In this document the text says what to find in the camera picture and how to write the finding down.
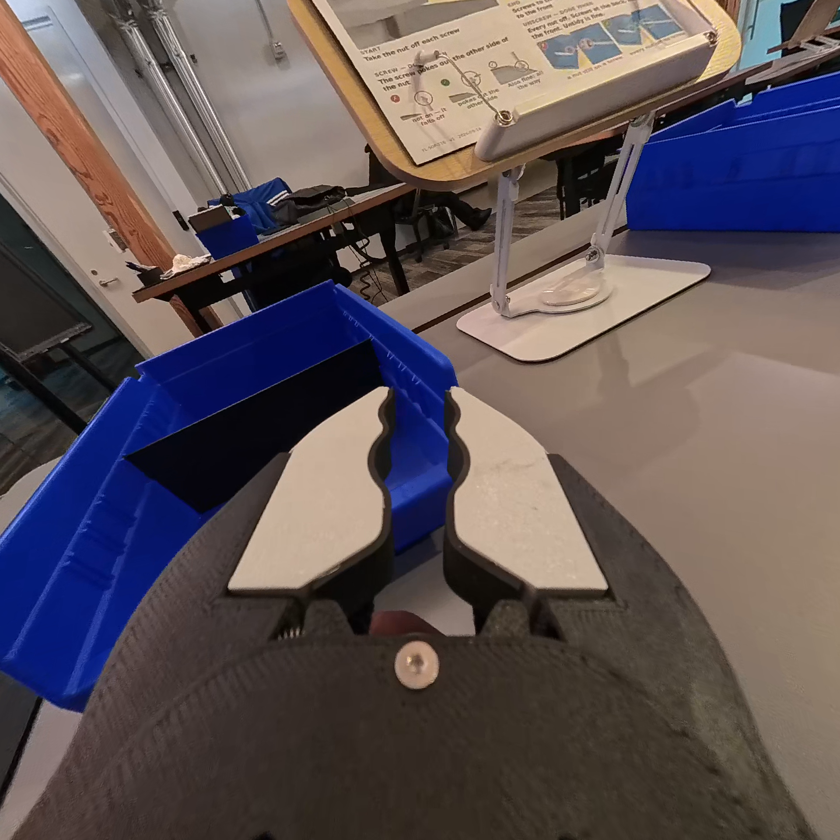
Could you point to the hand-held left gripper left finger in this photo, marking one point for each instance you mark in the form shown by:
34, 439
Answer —
308, 512

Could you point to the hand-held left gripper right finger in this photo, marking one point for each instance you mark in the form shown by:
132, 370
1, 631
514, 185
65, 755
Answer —
518, 518

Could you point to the blue plastic bin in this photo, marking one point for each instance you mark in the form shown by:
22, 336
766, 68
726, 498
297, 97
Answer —
79, 558
722, 170

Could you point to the person's left hand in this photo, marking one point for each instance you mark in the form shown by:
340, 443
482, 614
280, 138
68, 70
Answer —
400, 623

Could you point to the wooden board document stand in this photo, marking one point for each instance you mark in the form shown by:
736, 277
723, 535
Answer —
577, 308

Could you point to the brown wooden table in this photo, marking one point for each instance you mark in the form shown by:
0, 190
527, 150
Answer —
262, 248

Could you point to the white crumpled cloth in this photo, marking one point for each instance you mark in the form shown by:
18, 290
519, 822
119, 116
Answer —
187, 264

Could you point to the small blue bin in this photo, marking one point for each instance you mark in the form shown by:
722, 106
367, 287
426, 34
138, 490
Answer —
226, 239

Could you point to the small black tray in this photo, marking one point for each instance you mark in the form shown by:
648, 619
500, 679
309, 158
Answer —
148, 274

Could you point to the black office chair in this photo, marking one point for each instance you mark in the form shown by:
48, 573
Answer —
420, 229

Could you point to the black pouch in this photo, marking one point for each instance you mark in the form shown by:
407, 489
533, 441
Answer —
308, 200

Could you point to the blue and white jacket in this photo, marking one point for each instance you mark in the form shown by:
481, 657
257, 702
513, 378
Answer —
262, 197

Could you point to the black easel with board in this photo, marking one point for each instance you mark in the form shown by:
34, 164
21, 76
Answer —
39, 308

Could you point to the printed instruction sheet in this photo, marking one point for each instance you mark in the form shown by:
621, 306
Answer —
459, 65

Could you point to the wooden door frame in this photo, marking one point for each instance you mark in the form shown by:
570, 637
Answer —
79, 151

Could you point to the silver wall pipe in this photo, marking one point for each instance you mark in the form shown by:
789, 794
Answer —
141, 65
190, 85

